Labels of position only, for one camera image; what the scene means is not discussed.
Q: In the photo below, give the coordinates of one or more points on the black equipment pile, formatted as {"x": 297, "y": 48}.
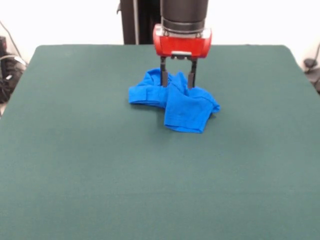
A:
{"x": 8, "y": 77}

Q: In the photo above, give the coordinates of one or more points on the blue printed t-shirt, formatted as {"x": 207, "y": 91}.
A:
{"x": 185, "y": 110}

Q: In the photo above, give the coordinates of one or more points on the dark green table cloth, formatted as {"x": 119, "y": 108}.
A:
{"x": 125, "y": 175}

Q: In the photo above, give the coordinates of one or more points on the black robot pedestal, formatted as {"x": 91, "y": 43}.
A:
{"x": 142, "y": 22}

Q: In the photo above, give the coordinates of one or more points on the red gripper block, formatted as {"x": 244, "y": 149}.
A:
{"x": 180, "y": 45}

